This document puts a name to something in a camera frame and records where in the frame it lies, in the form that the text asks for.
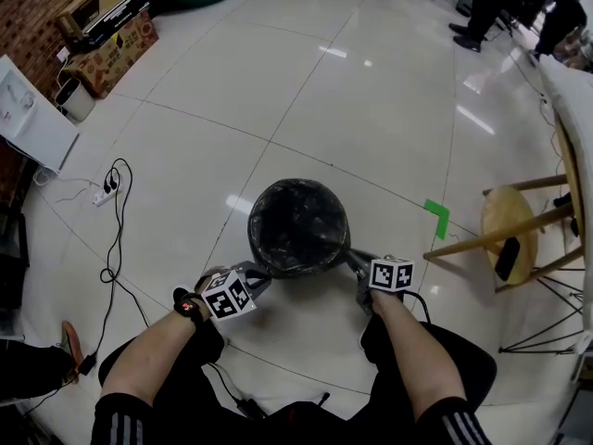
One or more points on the white water dispenser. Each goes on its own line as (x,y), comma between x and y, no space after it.
(32,118)

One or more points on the small white bin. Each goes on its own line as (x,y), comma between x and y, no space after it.
(76,102)

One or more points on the long black box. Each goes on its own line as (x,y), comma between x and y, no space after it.
(118,9)

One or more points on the person's right forearm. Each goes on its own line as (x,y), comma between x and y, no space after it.
(417,355)

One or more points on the person's left forearm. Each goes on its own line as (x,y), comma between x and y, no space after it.
(148,350)

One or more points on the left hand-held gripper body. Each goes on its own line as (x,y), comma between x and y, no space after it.
(229,295)

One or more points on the green tape mark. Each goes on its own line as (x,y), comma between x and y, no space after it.
(440,216)

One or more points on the black plastic bin bag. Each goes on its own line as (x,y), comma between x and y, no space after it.
(299,220)

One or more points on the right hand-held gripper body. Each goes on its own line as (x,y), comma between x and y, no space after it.
(391,274)

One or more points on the person's left hand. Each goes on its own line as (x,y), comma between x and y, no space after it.
(210,277)

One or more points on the person's black trousers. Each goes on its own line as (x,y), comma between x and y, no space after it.
(324,378)

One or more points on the printed cardboard box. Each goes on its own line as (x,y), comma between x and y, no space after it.
(116,49)

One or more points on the black power adapter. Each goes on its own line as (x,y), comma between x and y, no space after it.
(87,363)

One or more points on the brown cardboard box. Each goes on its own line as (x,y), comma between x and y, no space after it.
(79,12)

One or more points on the person's black striped shirt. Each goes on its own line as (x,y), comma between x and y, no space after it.
(118,422)

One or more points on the black phone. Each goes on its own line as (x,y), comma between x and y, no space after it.
(507,258)

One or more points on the wooden table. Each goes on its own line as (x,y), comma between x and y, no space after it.
(569,169)

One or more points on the black smartwatch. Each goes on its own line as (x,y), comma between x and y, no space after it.
(187,306)

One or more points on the white power strip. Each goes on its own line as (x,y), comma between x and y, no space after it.
(106,195)

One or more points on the round wooden stool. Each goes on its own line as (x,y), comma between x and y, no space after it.
(507,216)

